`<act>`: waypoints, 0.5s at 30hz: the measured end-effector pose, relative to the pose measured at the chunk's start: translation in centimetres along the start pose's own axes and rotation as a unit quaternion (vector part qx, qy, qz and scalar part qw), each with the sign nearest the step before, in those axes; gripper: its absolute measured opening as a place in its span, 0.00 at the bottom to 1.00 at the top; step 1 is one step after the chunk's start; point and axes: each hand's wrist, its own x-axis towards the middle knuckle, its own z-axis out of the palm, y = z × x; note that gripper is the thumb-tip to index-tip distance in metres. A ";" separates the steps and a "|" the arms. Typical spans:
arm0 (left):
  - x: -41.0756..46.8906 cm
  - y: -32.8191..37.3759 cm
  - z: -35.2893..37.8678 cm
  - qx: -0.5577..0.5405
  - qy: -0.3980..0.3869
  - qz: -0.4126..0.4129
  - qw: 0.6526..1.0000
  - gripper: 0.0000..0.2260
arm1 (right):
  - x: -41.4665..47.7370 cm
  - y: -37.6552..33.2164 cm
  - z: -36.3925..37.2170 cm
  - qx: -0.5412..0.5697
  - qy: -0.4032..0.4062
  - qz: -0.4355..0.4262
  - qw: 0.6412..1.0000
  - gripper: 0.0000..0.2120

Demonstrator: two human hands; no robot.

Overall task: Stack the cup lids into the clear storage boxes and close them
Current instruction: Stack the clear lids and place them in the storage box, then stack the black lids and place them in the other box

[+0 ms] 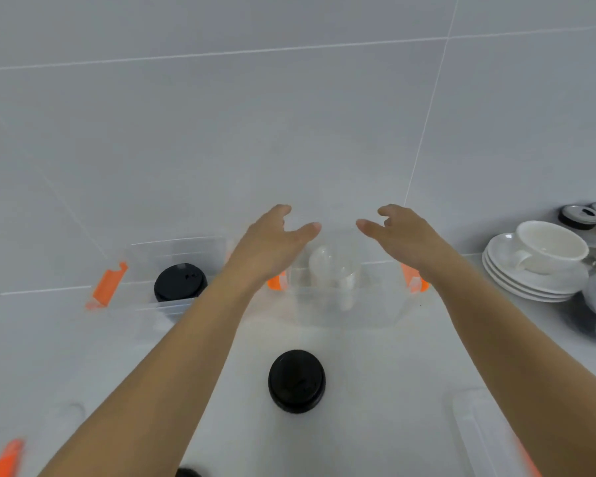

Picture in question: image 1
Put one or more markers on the person's left hand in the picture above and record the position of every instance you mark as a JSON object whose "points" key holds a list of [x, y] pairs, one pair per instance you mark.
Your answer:
{"points": [[268, 248]]}

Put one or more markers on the person's right hand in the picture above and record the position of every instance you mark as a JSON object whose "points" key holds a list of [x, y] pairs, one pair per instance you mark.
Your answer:
{"points": [[412, 238]]}

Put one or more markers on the stack of clear lids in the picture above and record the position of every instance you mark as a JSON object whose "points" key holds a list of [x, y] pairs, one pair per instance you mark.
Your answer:
{"points": [[333, 273]]}

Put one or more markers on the clear storage box orange latches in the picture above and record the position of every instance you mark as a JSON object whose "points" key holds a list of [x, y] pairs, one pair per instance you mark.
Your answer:
{"points": [[107, 288], [367, 307]]}

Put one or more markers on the stack of black lids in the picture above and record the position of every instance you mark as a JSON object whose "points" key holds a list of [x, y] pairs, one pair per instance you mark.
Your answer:
{"points": [[179, 285]]}

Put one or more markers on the person's left forearm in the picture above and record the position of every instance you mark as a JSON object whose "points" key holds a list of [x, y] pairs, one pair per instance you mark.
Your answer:
{"points": [[154, 382]]}

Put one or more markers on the person's right forearm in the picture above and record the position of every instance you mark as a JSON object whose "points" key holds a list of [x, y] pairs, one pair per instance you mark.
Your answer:
{"points": [[526, 367]]}

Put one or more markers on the white ceramic cup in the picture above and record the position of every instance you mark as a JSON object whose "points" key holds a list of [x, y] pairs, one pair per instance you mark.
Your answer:
{"points": [[551, 243]]}

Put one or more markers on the white saucer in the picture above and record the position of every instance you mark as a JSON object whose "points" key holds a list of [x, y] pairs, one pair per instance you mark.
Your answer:
{"points": [[506, 282], [501, 253], [509, 288]]}

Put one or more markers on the stack of white saucers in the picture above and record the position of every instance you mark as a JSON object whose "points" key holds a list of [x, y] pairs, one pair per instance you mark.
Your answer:
{"points": [[521, 296]]}

